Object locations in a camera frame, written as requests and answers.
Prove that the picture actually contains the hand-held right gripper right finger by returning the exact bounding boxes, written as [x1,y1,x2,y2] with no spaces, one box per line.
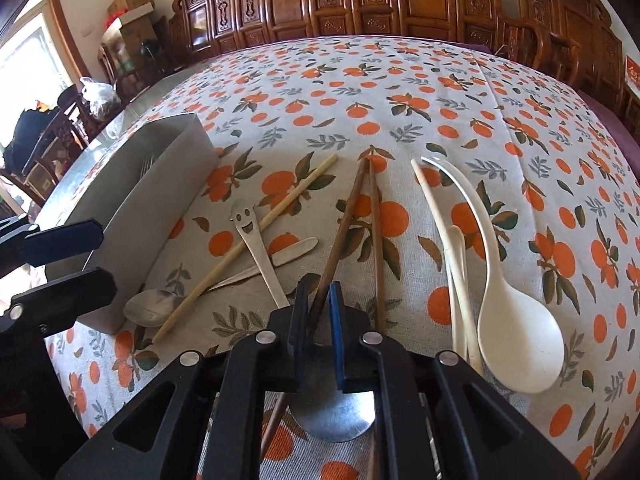
[327,282,583,480]

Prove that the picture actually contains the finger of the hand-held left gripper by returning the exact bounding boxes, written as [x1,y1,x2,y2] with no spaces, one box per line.
[0,214,107,268]
[0,267,118,336]

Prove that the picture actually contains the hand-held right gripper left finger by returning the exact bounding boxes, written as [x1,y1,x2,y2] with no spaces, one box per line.
[55,275,313,480]

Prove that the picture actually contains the smiley face metal spoon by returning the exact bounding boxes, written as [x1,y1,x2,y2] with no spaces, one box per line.
[230,199,377,443]

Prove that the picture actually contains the light bamboo chopstick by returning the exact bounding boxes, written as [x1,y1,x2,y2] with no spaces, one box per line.
[152,154,339,345]

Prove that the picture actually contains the dark wooden chopstick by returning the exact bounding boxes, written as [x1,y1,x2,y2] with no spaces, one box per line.
[369,160,388,480]
[260,160,368,461]

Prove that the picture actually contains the grey metal tray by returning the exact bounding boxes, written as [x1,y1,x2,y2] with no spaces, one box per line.
[45,112,221,335]

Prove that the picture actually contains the black bag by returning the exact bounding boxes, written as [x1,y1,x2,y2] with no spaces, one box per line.
[2,107,63,173]

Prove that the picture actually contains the dark wooden chair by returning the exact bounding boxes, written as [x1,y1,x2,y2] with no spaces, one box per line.
[0,85,108,206]

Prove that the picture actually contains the small white plastic spoon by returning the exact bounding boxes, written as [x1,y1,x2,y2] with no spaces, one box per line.
[446,225,483,361]

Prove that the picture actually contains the clear plastic bag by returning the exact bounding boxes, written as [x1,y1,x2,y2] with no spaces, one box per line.
[79,77,121,120]

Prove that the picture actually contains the white chopstick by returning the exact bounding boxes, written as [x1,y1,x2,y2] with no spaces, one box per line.
[411,159,473,360]

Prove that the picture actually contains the large white plastic spoon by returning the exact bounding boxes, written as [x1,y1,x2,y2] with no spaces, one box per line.
[420,156,566,394]

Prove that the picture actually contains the white cardboard box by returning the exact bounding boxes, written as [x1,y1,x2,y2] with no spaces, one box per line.
[102,2,156,28]

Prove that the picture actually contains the orange print tablecloth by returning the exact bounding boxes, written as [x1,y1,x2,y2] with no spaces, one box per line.
[45,35,640,480]

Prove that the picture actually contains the carved wooden chair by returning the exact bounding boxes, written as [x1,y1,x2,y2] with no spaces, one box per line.
[500,0,640,136]

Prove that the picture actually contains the wooden door frame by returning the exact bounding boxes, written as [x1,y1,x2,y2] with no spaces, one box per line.
[42,0,91,83]

